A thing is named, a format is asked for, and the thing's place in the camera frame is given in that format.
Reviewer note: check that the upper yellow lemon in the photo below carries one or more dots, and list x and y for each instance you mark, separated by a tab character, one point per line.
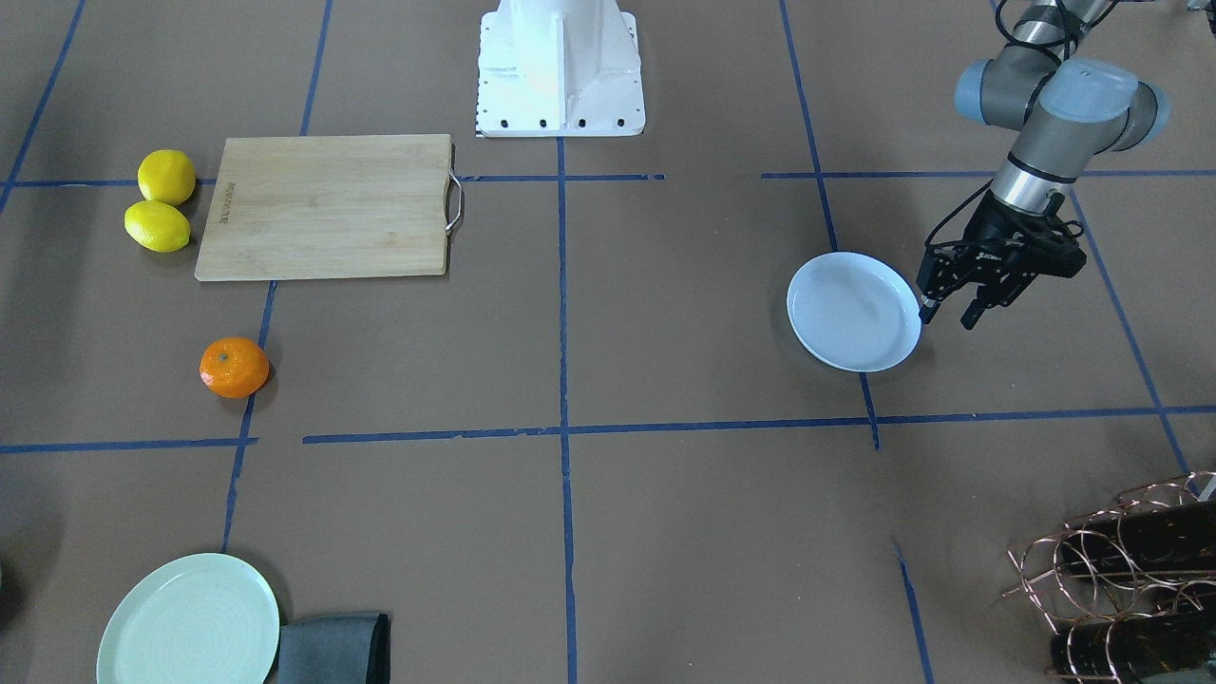
168	176

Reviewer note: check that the folded grey cloth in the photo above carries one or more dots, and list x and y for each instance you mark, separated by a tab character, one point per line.
339	648

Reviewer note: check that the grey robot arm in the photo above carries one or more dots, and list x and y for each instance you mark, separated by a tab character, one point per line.
1065	110

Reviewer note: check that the lower yellow lemon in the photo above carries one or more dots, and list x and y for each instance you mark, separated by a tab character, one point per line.
157	226

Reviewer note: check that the orange mandarin fruit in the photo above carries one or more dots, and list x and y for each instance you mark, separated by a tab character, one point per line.
234	367

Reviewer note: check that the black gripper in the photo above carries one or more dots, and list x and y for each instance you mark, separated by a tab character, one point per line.
989	231

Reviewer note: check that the dark wine bottle upper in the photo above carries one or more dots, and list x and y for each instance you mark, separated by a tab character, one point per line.
1171	544

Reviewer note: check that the dark wine bottle lower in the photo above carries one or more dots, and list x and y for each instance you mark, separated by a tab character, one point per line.
1163	649

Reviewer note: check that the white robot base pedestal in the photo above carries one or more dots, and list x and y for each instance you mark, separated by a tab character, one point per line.
560	69

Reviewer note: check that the yellow lemon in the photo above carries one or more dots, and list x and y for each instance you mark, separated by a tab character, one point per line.
168	176
157	226

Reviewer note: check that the light green plate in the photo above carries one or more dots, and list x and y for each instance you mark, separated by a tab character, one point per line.
204	618

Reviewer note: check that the bamboo cutting board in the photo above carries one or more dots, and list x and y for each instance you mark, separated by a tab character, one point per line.
313	207

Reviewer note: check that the copper wire bottle rack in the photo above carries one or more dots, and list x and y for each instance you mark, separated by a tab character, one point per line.
1127	590

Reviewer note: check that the light blue plate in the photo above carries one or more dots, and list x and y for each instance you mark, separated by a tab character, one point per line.
853	312

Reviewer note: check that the dark wine bottle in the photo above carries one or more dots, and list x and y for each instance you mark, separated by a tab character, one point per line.
1171	544
1163	649

